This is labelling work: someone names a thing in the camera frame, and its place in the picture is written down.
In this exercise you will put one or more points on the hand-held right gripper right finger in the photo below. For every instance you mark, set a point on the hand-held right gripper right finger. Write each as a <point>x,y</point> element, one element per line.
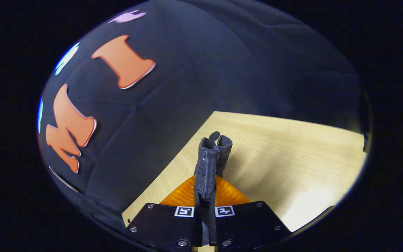
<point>247,224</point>

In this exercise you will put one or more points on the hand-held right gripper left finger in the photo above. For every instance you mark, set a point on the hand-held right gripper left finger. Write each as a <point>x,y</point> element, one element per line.
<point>163,224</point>

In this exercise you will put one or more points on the dark grey jeans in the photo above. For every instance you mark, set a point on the dark grey jeans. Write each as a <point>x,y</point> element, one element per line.
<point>206,168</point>

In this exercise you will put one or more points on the black backdrop cloth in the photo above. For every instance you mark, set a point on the black backdrop cloth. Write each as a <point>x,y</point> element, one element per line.
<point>205,70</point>

